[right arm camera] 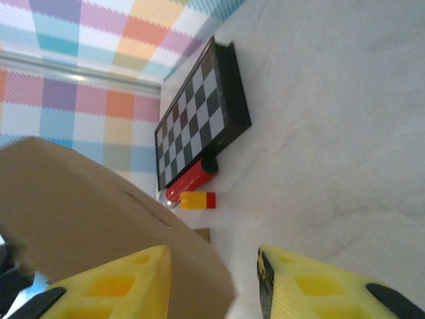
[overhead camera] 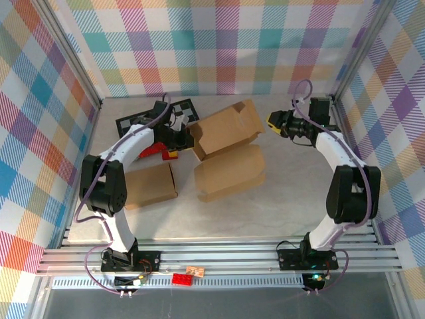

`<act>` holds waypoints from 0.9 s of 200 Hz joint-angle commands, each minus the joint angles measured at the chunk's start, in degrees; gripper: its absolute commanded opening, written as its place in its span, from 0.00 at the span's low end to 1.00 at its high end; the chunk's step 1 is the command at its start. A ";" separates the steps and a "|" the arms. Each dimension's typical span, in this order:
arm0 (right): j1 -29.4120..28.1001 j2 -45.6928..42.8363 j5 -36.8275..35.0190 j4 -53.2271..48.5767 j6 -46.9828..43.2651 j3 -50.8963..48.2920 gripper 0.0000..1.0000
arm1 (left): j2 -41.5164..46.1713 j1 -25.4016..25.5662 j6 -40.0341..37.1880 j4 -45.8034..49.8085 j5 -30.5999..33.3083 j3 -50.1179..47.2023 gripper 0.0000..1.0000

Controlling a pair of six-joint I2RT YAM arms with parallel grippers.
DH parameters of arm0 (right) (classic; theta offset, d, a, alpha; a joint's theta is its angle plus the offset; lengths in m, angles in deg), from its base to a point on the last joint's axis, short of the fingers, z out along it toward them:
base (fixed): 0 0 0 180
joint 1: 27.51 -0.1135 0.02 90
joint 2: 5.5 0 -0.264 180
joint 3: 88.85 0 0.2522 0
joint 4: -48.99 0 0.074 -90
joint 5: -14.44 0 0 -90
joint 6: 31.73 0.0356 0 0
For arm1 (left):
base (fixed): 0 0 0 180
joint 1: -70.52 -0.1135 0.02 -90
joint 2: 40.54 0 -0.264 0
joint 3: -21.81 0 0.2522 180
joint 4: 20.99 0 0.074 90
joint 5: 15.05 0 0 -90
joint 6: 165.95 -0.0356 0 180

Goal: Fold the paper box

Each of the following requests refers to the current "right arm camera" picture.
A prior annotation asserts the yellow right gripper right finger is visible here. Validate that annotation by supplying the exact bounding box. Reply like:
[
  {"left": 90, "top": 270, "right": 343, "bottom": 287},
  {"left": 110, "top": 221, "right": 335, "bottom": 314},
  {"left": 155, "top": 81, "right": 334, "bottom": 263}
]
[{"left": 257, "top": 245, "right": 425, "bottom": 319}]

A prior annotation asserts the black grey chessboard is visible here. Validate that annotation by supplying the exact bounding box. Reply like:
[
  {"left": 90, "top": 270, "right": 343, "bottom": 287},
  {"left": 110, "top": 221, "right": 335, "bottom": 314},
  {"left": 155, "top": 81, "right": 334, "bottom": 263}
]
[{"left": 153, "top": 35, "right": 253, "bottom": 192}]

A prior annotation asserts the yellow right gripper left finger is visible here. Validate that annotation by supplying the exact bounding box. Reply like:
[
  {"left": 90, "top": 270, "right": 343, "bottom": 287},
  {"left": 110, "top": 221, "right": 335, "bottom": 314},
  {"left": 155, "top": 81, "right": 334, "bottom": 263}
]
[{"left": 8, "top": 245, "right": 172, "bottom": 319}]

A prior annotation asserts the aluminium frame post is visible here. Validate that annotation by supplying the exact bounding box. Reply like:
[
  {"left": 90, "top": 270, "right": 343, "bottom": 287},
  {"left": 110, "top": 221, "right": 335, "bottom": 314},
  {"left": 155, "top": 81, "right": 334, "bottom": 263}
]
[{"left": 0, "top": 49, "right": 163, "bottom": 98}]

